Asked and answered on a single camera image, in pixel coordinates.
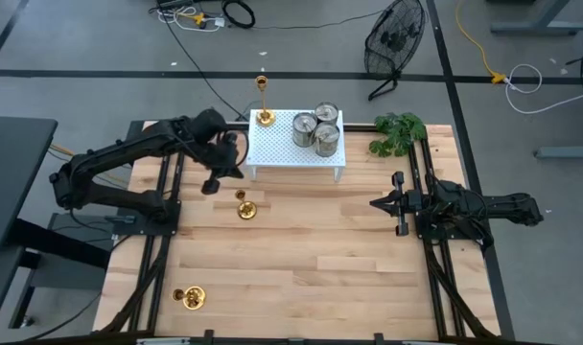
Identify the grey desk foot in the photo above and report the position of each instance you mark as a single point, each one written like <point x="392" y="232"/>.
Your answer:
<point x="569" y="152"/>

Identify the tall brass candlestick holder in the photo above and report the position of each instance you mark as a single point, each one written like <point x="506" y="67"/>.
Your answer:
<point x="265" y="118"/>

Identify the silver scented candle tin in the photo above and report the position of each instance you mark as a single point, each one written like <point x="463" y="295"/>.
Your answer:
<point x="303" y="129"/>
<point x="327" y="112"/>
<point x="327" y="141"/>

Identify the short brass candlestick holder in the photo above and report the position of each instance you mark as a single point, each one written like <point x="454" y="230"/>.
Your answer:
<point x="247" y="211"/>
<point x="194" y="298"/>

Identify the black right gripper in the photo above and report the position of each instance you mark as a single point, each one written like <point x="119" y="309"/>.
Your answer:
<point x="406" y="203"/>

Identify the black power strip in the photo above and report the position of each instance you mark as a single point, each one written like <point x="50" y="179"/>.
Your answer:
<point x="174" y="4"/>

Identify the black aluminium table frame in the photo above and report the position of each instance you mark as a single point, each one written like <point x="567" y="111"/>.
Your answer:
<point x="435" y="287"/>

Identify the grey desk leg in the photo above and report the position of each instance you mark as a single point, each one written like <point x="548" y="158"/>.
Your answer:
<point x="536" y="29"/>

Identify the dark grey desk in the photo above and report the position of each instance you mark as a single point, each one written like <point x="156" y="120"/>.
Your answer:
<point x="13" y="182"/>

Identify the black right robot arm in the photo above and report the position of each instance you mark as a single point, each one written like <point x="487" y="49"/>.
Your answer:
<point x="507" y="208"/>

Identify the black floor fan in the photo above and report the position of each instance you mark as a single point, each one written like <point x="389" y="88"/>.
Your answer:
<point x="392" y="38"/>

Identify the green potted plant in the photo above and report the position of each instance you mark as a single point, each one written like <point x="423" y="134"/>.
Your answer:
<point x="392" y="144"/>

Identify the white perforated metal shelf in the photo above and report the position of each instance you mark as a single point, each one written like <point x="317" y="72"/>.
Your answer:
<point x="272" y="148"/>

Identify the silver metal bar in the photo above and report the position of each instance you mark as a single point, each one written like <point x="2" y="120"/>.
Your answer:
<point x="162" y="342"/>
<point x="421" y="343"/>

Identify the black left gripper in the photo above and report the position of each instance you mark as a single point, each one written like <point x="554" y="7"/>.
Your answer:
<point x="226" y="158"/>

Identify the yellow power plug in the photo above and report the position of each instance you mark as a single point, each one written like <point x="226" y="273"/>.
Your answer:
<point x="198" y="18"/>

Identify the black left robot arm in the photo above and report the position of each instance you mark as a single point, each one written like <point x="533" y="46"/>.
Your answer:
<point x="119" y="146"/>

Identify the white power adapter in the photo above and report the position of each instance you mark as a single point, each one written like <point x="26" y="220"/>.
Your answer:
<point x="219" y="22"/>

